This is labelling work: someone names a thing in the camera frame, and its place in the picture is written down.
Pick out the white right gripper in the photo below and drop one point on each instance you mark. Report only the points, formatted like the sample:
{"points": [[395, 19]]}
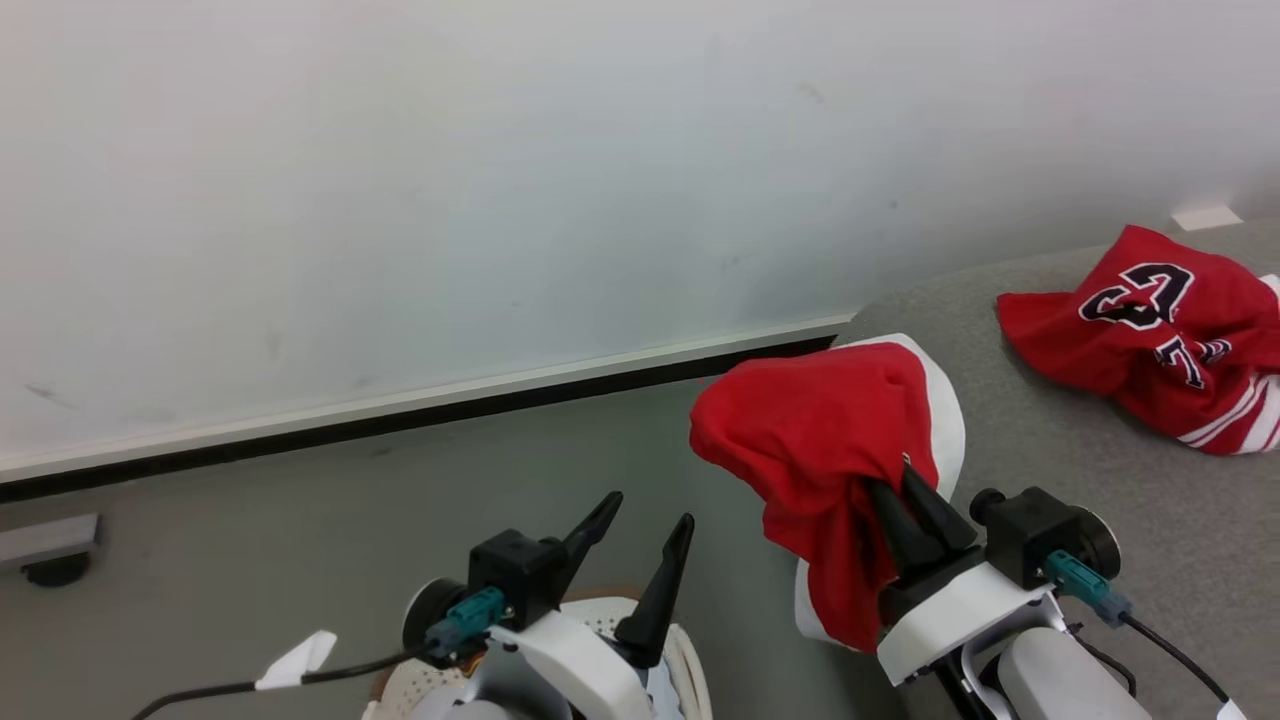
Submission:
{"points": [[950, 610]]}

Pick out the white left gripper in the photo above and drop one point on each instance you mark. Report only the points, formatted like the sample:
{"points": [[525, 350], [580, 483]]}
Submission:
{"points": [[560, 660]]}

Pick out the red garment with white trim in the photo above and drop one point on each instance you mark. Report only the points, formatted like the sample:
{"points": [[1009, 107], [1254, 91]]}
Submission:
{"points": [[800, 430]]}

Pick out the red jersey with numbers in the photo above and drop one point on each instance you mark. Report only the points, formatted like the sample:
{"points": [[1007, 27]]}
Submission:
{"points": [[1100, 340]]}

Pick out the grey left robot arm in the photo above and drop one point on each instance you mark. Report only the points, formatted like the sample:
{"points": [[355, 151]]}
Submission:
{"points": [[450, 708]]}

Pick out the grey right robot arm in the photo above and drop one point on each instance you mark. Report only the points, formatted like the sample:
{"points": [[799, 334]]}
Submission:
{"points": [[1060, 680]]}

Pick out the grey fabric sofa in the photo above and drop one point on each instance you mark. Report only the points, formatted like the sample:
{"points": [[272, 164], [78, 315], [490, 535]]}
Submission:
{"points": [[1050, 440]]}

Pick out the white perforated laundry basket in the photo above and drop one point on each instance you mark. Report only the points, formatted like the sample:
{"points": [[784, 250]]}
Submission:
{"points": [[695, 680]]}

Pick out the white and black baseboard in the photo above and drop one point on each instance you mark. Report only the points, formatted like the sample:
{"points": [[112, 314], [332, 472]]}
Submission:
{"points": [[400, 405]]}

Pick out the small white flat object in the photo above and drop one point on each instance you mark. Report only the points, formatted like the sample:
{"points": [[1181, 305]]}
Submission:
{"points": [[1205, 218]]}

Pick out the black round caster foot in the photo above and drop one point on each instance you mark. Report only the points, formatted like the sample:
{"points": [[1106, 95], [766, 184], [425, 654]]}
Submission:
{"points": [[58, 572]]}

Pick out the grey metal foot bar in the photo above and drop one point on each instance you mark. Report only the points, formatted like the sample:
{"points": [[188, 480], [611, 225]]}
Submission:
{"points": [[45, 540]]}

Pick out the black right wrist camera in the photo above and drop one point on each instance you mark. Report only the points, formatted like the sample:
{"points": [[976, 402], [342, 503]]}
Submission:
{"points": [[1025, 530]]}

